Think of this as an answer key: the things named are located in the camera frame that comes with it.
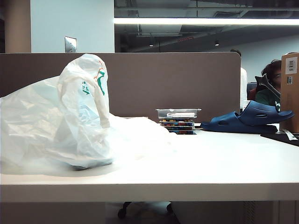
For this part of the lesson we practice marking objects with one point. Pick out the white printed plastic shopping bag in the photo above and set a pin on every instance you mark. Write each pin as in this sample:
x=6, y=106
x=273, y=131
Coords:
x=46, y=116

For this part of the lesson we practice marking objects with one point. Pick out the ceiling light strip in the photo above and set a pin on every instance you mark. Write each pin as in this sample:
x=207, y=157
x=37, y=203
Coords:
x=187, y=21

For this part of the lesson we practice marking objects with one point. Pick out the black mat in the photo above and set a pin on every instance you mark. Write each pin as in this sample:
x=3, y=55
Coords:
x=280, y=137

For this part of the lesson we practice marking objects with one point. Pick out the blue rubber slipper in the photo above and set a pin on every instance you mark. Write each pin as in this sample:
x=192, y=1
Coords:
x=233, y=121

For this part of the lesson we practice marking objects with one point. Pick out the metal wall switch plate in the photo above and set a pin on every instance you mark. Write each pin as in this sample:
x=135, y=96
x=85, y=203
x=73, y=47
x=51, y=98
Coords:
x=70, y=44

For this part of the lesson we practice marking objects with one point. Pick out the colourful flat game box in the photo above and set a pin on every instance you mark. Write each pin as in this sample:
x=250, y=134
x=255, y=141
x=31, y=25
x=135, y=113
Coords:
x=178, y=124
x=180, y=128
x=183, y=132
x=177, y=120

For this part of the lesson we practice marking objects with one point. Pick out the brown cardboard box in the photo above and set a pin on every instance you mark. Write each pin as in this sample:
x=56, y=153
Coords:
x=290, y=98

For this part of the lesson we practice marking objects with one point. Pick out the person in green shirt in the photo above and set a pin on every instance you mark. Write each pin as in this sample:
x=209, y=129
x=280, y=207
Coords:
x=264, y=99

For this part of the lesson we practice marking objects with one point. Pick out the brown desk partition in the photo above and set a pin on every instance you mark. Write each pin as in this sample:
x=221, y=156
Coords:
x=163, y=79

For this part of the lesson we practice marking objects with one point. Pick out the silver foil packet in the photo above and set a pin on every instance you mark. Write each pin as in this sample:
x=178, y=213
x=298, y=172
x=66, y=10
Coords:
x=290, y=135

